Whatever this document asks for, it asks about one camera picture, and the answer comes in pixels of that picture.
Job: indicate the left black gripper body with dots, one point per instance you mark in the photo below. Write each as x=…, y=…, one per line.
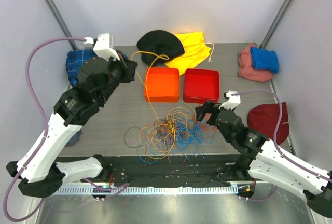
x=119, y=71

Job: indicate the white cable duct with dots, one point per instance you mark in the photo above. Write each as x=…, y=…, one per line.
x=89, y=189

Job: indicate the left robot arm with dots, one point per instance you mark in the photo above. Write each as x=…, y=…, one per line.
x=42, y=175

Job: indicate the blue plaid cloth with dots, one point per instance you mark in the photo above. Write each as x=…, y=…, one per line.
x=75, y=60

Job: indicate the red plastic box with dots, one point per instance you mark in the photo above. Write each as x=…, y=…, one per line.
x=201, y=85

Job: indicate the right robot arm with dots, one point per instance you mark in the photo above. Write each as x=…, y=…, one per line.
x=261, y=158

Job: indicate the dark red cloth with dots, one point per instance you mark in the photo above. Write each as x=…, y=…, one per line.
x=264, y=118

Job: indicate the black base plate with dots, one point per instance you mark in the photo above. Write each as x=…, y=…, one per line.
x=177, y=171

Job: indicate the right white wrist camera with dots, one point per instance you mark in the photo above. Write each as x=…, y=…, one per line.
x=232, y=100

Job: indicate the yellow cloth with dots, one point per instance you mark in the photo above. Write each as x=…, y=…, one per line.
x=196, y=51

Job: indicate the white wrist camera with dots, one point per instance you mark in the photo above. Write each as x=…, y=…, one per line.
x=103, y=46
x=232, y=100

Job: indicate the orange plastic box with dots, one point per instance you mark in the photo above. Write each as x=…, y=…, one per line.
x=162, y=85

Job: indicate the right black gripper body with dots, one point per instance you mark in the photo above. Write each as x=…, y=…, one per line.
x=212, y=108

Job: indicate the black cloth hat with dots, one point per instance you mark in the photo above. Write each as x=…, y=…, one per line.
x=161, y=42

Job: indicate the pink cloth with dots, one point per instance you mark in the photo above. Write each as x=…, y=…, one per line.
x=246, y=69

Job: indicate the grey cloth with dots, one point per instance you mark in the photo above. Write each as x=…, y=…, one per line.
x=74, y=139

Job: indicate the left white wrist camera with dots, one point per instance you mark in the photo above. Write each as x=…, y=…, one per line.
x=103, y=46

